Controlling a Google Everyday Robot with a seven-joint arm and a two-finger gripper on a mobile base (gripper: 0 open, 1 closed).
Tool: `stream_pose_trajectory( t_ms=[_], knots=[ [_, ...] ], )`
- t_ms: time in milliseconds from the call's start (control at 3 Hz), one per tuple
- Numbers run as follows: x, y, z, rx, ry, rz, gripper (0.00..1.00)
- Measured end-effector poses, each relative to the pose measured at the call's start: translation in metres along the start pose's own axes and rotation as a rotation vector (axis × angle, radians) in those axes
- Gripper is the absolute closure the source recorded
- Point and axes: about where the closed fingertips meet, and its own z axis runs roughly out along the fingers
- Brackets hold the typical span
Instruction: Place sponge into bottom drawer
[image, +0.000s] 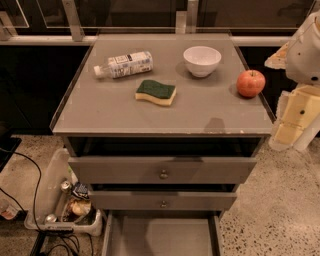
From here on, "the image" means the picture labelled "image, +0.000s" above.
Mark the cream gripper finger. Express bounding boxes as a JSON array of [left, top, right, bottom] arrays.
[[269, 84, 320, 151], [264, 43, 289, 69]]

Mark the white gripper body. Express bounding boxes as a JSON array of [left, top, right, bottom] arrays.
[[286, 19, 320, 85]]

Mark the green and yellow sponge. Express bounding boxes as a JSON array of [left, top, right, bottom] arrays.
[[135, 80, 177, 106]]

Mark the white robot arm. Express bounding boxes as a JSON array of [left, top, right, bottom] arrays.
[[264, 11, 320, 151]]

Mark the grey drawer cabinet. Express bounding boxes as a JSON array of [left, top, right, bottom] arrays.
[[49, 32, 277, 256]]

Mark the grey top drawer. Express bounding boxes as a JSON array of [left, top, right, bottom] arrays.
[[68, 156, 257, 184]]

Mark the grey drawer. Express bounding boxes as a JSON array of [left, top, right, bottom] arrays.
[[101, 211, 224, 256], [89, 191, 237, 211], [68, 156, 257, 184]]

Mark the grey bottom drawer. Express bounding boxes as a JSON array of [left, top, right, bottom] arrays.
[[101, 211, 224, 256]]

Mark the grey middle drawer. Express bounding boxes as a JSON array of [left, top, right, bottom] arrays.
[[89, 191, 237, 211]]

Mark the red apple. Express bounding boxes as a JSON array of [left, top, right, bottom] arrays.
[[236, 70, 266, 98]]

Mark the white bowl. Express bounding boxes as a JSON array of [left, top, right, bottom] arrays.
[[183, 46, 222, 77]]

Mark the clear plastic bottle with label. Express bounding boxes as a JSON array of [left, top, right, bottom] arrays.
[[93, 51, 153, 79]]

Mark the snack bag in bin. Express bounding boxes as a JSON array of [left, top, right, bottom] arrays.
[[63, 182, 91, 222]]

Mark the silver can upright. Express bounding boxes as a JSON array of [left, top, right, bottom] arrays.
[[60, 180, 72, 193]]

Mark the clear plastic storage bin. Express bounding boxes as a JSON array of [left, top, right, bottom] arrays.
[[24, 148, 102, 236]]

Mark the silver can lower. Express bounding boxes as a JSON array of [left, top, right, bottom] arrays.
[[45, 214, 57, 223]]

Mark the white post on floor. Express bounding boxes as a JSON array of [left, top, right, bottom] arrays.
[[293, 114, 320, 151]]

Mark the metal railing frame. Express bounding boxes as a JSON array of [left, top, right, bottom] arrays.
[[0, 0, 320, 47]]

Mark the black cable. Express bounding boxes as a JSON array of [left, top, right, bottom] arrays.
[[0, 148, 95, 256]]

